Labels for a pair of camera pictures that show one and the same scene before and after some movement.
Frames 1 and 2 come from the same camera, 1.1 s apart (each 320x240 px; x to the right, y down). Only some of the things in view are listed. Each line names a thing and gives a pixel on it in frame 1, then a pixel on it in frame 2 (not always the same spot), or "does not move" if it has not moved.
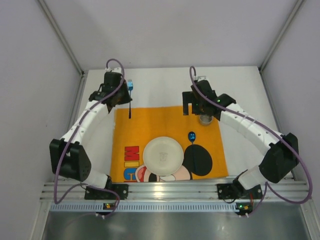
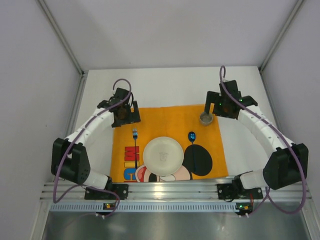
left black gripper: x=122 y=97 to x=133 y=118
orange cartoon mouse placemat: x=204 y=154 does not move
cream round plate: x=163 y=156 does not move
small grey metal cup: x=205 y=120 does not move
